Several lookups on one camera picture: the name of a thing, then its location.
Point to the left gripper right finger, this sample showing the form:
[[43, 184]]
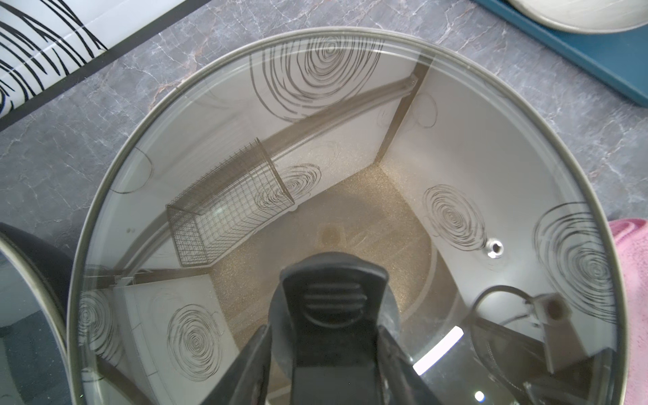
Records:
[[399, 381]]

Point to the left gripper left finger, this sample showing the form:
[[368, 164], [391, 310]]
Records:
[[246, 380]]

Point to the glass pot lid black knob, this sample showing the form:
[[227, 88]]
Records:
[[329, 181]]

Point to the grey round plate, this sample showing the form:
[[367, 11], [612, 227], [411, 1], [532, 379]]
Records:
[[585, 16]]

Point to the pink cloth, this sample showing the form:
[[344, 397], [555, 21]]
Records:
[[630, 238]]

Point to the teal tray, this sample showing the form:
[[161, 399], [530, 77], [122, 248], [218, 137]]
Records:
[[618, 60]]

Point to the glass lid on black pan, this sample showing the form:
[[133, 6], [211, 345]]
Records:
[[35, 279]]

